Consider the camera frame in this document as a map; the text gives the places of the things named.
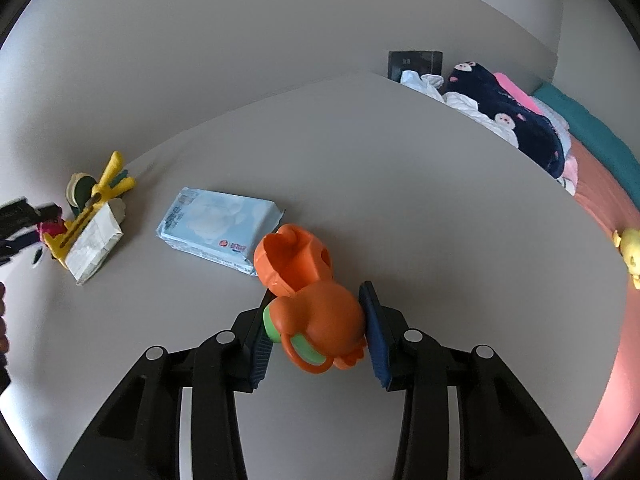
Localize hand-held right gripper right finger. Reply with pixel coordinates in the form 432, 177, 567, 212
359, 281, 583, 480

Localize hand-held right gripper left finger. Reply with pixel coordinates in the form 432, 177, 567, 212
56, 307, 275, 480

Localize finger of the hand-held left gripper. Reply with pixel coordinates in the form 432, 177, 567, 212
0, 199, 63, 238
0, 234, 43, 266

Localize orange plastic toy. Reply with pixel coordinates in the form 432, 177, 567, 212
253, 224, 368, 376

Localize yellow plastic toy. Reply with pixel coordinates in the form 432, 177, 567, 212
44, 151, 137, 271

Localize person's left hand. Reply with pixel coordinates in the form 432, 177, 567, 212
0, 282, 10, 356

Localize small pink item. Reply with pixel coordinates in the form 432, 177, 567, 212
36, 220, 68, 241

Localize round white and green item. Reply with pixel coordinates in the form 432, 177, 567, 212
66, 172, 126, 221

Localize crumpled white packet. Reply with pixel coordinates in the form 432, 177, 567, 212
65, 205, 124, 286

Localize light blue wet wipes pack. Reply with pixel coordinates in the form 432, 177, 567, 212
156, 187, 286, 277

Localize white cloth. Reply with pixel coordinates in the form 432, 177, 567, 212
400, 70, 521, 148

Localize pale folded cloth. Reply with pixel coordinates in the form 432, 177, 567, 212
532, 97, 580, 196

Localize navy printed cloth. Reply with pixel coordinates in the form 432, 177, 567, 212
445, 61, 568, 178

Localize pink bedsheet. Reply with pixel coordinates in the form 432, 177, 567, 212
570, 137, 640, 466

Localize yellow duck toy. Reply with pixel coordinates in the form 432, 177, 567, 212
612, 227, 640, 290

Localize black box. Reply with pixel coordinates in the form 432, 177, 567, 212
387, 51, 445, 83

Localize bright pink cloth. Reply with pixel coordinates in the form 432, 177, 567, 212
492, 72, 541, 106

